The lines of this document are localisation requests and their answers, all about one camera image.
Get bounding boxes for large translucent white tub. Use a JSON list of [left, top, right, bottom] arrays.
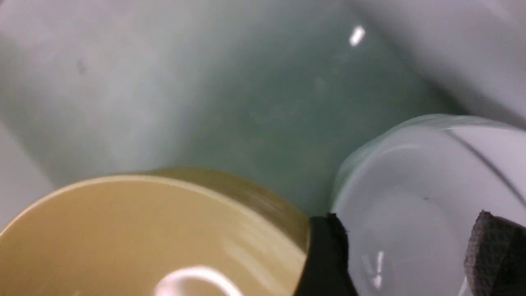
[[1, 0, 525, 223]]

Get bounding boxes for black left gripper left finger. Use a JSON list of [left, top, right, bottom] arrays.
[[294, 213, 358, 296]]

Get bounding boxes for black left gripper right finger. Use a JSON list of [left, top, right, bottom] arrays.
[[464, 210, 526, 296]]

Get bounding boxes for white square dishes in tub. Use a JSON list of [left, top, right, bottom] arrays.
[[331, 114, 525, 296]]

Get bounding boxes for tan noodle bowl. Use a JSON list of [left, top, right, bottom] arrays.
[[1, 167, 310, 296]]

